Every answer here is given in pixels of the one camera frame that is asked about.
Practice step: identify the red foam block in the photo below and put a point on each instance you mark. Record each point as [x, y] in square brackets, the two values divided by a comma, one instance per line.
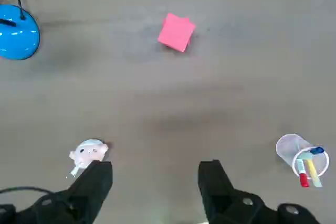
[186, 19]
[176, 32]

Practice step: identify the pink plush toy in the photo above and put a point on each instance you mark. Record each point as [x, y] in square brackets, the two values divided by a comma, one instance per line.
[88, 153]

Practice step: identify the red capped marker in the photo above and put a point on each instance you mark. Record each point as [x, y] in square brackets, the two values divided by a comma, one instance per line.
[304, 180]

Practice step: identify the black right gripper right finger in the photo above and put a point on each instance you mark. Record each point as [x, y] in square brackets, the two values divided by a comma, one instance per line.
[220, 197]

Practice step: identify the clear plastic cup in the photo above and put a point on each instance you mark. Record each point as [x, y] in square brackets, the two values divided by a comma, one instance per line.
[287, 146]

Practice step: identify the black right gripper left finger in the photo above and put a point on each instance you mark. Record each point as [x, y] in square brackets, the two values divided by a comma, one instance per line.
[86, 195]

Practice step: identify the blue desk lamp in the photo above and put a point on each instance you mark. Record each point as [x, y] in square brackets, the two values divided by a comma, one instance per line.
[15, 40]

